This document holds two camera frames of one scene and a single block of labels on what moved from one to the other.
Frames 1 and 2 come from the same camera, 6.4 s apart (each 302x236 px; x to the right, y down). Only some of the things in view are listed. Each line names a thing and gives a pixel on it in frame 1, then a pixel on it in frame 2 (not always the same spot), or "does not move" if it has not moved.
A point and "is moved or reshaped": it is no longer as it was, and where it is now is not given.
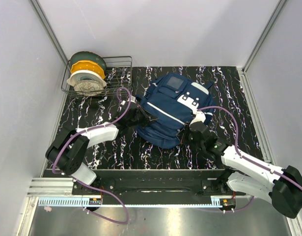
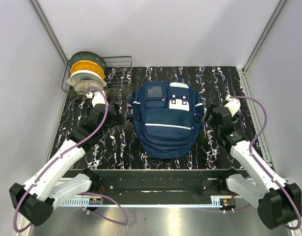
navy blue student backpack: [174, 99] is moved or reshaped
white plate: [86, 74] does not move
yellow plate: [88, 65] does not move
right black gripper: [183, 136] → [210, 111]
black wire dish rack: [118, 77] does not move
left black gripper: [147, 119] → [117, 120]
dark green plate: [89, 56] does not move
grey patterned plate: [88, 87] does not move
